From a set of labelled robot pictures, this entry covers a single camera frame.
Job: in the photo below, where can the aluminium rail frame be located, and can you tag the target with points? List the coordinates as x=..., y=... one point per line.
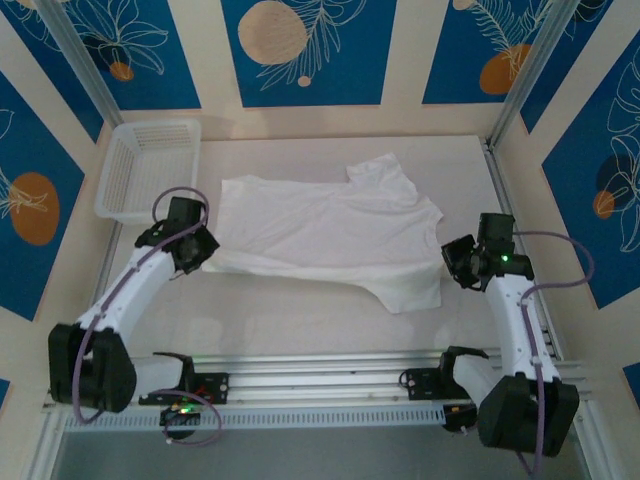
x=310, y=380

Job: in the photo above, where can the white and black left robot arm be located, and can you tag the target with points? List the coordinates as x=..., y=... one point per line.
x=130, y=285

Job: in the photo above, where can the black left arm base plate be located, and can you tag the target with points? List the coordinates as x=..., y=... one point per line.
x=220, y=387

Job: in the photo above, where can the aluminium corner post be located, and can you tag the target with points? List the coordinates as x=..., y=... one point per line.
x=80, y=55
x=530, y=75

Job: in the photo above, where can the black controller board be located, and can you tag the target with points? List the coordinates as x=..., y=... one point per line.
x=457, y=417
x=172, y=417

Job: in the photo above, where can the black right controller board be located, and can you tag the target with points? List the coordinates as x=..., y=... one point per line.
x=457, y=417

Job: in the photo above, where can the white plastic mesh basket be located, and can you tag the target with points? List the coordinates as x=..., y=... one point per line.
x=145, y=170

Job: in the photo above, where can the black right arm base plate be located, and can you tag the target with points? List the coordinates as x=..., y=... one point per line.
x=420, y=382

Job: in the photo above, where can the black left controller board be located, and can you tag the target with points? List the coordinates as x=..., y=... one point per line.
x=172, y=417

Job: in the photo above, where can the white t-shirt with robot print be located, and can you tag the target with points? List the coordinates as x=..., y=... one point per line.
x=325, y=225

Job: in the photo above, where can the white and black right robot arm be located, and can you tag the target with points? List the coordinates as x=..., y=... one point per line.
x=510, y=320

